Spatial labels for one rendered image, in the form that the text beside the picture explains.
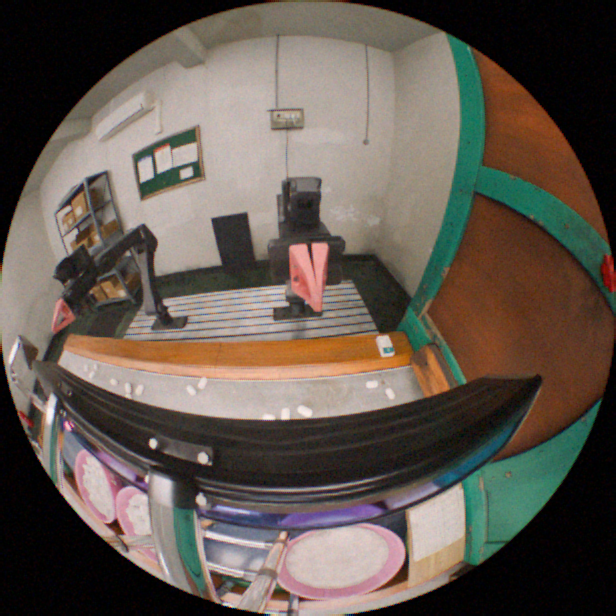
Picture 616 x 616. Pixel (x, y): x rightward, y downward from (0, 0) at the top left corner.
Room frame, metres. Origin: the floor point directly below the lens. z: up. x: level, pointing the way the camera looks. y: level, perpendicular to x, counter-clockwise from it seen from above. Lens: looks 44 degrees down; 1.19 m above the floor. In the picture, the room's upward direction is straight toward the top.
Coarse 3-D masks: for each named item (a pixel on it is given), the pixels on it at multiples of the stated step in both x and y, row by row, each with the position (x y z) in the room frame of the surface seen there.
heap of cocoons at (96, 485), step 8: (88, 464) -0.28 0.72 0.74; (96, 464) -0.24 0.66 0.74; (88, 472) -0.32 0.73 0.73; (96, 472) -0.28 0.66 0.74; (88, 480) -0.35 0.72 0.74; (96, 480) -0.31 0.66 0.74; (104, 480) -0.28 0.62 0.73; (112, 480) -0.25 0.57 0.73; (88, 488) -0.39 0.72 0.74; (96, 488) -0.35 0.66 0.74; (104, 488) -0.31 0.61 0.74; (96, 496) -0.38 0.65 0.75; (104, 496) -0.35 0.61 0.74; (96, 504) -0.43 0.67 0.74; (104, 504) -0.40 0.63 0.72; (104, 512) -0.42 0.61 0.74
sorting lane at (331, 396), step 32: (64, 352) 0.08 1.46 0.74; (96, 384) 0.04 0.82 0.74; (160, 384) 0.13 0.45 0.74; (192, 384) 0.15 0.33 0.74; (224, 384) 0.17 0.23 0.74; (256, 384) 0.18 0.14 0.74; (288, 384) 0.18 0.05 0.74; (320, 384) 0.18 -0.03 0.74; (352, 384) 0.18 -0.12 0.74; (384, 384) 0.17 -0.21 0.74; (416, 384) 0.16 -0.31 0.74; (224, 416) 0.08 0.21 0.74; (256, 416) 0.09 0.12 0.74; (320, 416) 0.10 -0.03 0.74
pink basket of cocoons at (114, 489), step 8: (80, 456) -0.27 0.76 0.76; (88, 456) -0.25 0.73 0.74; (80, 464) -0.31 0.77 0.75; (80, 472) -0.35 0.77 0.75; (104, 472) -0.23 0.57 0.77; (112, 472) -0.24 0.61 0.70; (80, 480) -0.39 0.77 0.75; (80, 488) -0.42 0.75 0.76; (112, 488) -0.27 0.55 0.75; (120, 488) -0.28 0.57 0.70; (88, 496) -0.43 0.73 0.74; (112, 496) -0.30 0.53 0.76; (88, 504) -0.46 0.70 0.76; (112, 504) -0.32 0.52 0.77; (96, 512) -0.46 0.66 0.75; (112, 512) -0.36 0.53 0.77; (104, 520) -0.45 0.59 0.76; (112, 520) -0.40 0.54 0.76
